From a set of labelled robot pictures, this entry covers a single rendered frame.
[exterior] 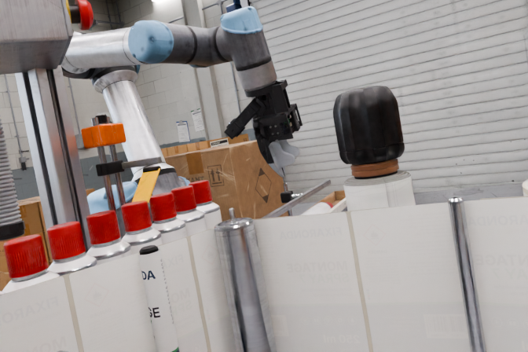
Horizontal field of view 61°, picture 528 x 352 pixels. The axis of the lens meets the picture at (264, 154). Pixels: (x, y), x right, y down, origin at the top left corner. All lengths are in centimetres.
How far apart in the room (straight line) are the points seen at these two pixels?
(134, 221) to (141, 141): 58
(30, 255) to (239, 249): 20
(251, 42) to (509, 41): 408
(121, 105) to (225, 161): 30
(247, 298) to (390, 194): 23
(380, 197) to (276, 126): 42
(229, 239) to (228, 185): 81
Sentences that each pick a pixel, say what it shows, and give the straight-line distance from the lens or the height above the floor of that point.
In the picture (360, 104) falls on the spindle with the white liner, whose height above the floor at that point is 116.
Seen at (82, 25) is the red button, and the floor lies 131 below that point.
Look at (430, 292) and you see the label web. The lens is 42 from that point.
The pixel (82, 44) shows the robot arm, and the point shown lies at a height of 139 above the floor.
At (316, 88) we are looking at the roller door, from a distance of 538.
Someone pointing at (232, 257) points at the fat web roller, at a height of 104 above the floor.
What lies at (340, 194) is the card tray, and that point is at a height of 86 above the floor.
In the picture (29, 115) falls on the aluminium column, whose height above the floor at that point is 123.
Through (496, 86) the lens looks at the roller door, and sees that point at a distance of 481.
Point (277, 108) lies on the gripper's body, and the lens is 91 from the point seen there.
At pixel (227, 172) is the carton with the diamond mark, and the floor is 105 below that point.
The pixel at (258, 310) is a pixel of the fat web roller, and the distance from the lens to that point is 43.
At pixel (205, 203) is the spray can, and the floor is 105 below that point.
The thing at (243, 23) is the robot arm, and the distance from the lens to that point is 88.
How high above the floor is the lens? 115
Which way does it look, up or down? 3 degrees down
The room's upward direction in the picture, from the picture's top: 10 degrees counter-clockwise
